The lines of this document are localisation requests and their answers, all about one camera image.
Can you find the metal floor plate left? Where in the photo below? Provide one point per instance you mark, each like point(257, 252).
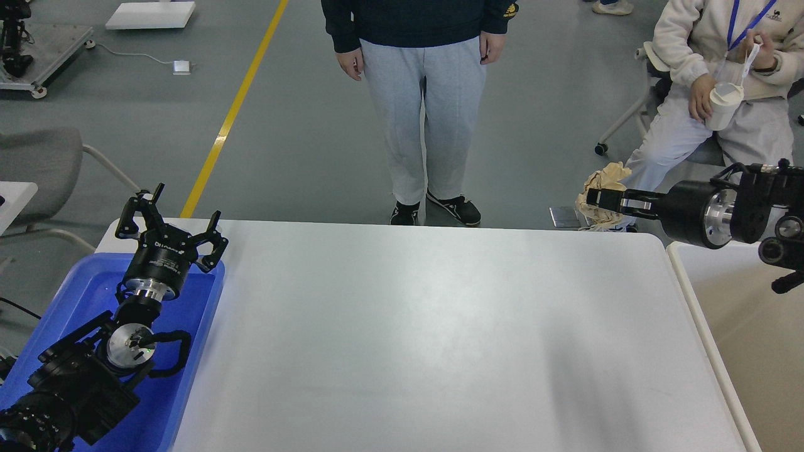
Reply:
point(568, 218)

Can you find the brown paper ball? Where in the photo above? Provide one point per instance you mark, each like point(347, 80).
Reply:
point(601, 197)

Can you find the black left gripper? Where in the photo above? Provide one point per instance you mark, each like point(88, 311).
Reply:
point(159, 262)

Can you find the white flat board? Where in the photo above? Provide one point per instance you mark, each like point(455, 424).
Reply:
point(151, 15)

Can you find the person in white clothes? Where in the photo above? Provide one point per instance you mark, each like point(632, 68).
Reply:
point(757, 43)

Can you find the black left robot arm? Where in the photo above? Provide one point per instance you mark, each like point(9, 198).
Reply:
point(85, 385)

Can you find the white side table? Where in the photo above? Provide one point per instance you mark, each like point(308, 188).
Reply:
point(16, 196)

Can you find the white power adapter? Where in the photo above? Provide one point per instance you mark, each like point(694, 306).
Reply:
point(181, 67)

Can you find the grey chair left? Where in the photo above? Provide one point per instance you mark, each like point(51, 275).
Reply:
point(51, 159)

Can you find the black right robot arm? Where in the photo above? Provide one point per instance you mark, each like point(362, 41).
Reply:
point(747, 203)

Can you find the beige plastic bin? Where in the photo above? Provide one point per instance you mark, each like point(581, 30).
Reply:
point(753, 337)

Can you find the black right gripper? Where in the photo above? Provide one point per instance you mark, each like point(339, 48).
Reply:
point(691, 212)

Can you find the person in navy hoodie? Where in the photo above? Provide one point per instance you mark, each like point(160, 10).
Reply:
point(425, 63)

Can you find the white paper cup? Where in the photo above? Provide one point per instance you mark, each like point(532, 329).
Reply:
point(725, 98)

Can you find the white shoe background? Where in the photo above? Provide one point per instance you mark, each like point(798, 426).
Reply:
point(613, 8)

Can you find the white frame chair right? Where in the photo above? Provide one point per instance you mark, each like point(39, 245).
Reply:
point(657, 85)

